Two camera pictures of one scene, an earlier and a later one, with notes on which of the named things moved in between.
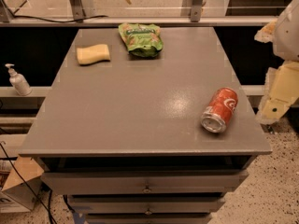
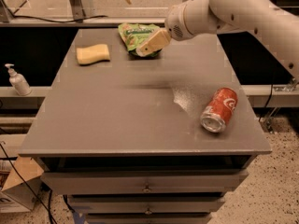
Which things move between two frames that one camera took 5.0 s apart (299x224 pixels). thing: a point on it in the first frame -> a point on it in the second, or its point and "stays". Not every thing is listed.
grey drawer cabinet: [123, 139] stays
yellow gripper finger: [281, 91] -> [159, 40]
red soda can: [220, 107] stays
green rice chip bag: [142, 40] stays
